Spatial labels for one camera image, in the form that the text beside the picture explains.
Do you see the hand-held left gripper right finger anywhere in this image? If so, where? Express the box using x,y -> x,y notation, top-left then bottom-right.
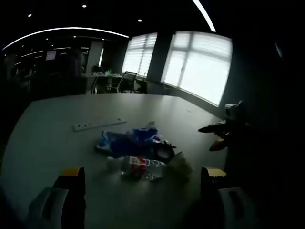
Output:
200,166 -> 263,229

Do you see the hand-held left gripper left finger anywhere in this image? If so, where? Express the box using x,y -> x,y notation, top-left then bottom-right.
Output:
25,167 -> 86,229

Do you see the clear plastic wrapper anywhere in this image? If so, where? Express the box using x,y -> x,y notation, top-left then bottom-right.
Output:
164,151 -> 194,182

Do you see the black tape roll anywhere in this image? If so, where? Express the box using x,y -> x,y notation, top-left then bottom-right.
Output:
154,144 -> 176,161

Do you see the white power strip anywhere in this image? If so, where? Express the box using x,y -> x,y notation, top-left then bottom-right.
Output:
72,118 -> 127,132

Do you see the clear plastic bottle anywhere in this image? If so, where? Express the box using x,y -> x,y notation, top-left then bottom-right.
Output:
106,155 -> 167,182

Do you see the blue snack bag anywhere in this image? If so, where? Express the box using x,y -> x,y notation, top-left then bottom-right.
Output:
95,121 -> 167,156

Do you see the grey table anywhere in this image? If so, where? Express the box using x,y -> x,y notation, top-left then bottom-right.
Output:
0,92 -> 229,229

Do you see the window with white blinds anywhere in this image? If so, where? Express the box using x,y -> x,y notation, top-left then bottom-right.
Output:
162,31 -> 233,107
121,32 -> 158,77

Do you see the black office chair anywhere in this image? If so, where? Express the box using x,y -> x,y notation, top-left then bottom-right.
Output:
111,71 -> 138,94

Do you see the white background desk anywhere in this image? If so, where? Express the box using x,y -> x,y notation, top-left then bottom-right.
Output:
82,73 -> 134,94

